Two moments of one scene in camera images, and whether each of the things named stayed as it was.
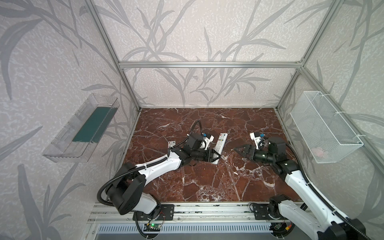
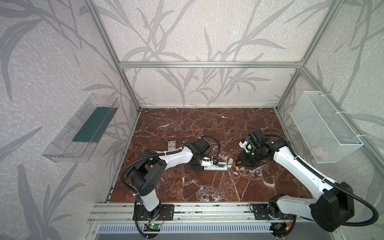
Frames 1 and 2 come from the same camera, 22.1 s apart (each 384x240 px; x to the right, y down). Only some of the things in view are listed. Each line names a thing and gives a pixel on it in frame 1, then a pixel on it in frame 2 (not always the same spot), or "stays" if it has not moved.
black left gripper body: (210, 154) → (212, 162)
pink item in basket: (317, 151) stays
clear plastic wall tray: (76, 139) stays
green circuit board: (152, 227) stays
